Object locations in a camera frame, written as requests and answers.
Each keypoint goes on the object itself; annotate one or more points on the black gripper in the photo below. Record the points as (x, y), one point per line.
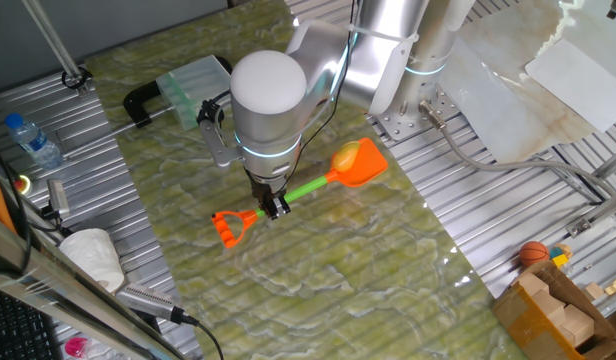
(265, 186)

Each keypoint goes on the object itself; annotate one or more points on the yellow toy mango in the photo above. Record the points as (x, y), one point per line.
(345, 156)

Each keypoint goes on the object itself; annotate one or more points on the orange green toy shovel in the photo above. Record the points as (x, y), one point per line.
(365, 165)

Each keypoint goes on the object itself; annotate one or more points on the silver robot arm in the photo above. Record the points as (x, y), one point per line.
(268, 110)

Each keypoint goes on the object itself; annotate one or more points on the pink plastic object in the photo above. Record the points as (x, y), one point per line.
(75, 346)

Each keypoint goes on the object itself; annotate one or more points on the dark hanging object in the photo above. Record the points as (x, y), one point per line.
(614, 9)

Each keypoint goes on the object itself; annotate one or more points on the green marble pattern mat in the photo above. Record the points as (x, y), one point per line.
(288, 300)

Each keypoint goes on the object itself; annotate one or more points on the translucent plastic box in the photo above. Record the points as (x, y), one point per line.
(188, 92)

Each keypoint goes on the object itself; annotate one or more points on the black C-clamp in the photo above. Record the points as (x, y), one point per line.
(135, 102)

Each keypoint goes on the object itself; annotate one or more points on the white marble pattern sheet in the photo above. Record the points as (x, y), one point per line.
(488, 110)

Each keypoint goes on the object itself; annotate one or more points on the clear water bottle blue cap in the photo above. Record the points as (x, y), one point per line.
(35, 145)

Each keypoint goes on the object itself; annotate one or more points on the small toy basketball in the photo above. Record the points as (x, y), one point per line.
(534, 253)

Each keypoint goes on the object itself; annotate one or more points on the light wooden block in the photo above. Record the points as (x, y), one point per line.
(548, 305)
(566, 249)
(578, 325)
(530, 285)

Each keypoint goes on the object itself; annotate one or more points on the metal stand pole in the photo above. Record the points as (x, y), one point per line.
(53, 45)

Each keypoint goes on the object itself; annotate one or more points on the black keyboard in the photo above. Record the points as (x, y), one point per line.
(15, 330)

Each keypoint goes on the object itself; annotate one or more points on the blue toy block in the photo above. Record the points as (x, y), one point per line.
(556, 251)

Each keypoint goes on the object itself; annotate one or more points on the brown cardboard box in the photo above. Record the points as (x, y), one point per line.
(533, 330)

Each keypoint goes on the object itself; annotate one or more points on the yellow toy block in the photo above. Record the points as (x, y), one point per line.
(560, 260)

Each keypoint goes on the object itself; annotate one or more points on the white paper sheet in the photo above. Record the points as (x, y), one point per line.
(578, 80)

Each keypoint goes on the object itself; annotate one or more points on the silver grilled camera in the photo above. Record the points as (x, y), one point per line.
(145, 300)

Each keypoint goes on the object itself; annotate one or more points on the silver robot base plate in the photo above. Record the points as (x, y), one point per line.
(413, 125)

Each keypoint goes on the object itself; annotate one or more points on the small silver camera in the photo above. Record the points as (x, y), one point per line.
(57, 196)

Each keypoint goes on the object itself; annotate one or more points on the aluminium frame bar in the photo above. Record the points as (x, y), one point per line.
(63, 295)

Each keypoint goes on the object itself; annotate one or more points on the aluminium bar with bracket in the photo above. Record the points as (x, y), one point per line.
(603, 210)

